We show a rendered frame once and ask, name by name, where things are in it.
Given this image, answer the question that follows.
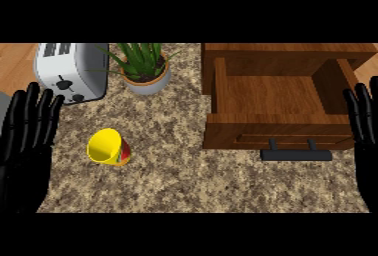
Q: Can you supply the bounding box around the green potted plant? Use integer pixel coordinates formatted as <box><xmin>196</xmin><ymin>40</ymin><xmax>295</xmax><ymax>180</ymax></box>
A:
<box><xmin>86</xmin><ymin>42</ymin><xmax>182</xmax><ymax>96</ymax></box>

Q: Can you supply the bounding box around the yellow cup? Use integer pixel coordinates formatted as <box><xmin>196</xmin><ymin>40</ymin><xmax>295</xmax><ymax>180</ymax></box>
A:
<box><xmin>85</xmin><ymin>128</ymin><xmax>132</xmax><ymax>167</ymax></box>

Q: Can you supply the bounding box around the white toaster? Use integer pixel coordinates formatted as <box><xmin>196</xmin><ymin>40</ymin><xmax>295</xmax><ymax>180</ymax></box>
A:
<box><xmin>32</xmin><ymin>42</ymin><xmax>110</xmax><ymax>106</ymax></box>

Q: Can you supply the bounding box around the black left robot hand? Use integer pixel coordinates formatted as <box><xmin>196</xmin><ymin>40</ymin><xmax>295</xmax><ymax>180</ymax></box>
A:
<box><xmin>0</xmin><ymin>81</ymin><xmax>66</xmax><ymax>214</ymax></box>

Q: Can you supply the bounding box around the wooden drawer cabinet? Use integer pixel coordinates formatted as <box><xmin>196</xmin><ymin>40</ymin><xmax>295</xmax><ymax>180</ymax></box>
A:
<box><xmin>199</xmin><ymin>42</ymin><xmax>378</xmax><ymax>96</ymax></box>

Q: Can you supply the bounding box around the open wooden drawer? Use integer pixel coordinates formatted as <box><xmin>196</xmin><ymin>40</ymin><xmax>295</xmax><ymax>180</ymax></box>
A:
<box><xmin>202</xmin><ymin>57</ymin><xmax>363</xmax><ymax>151</ymax></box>

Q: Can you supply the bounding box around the dark grey drawer handle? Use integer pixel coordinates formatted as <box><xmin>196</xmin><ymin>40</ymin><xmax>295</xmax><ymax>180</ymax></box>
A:
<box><xmin>259</xmin><ymin>138</ymin><xmax>333</xmax><ymax>162</ymax></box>

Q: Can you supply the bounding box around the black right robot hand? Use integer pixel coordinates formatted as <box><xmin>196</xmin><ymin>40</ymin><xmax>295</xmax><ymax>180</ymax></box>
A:
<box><xmin>342</xmin><ymin>75</ymin><xmax>378</xmax><ymax>214</ymax></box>

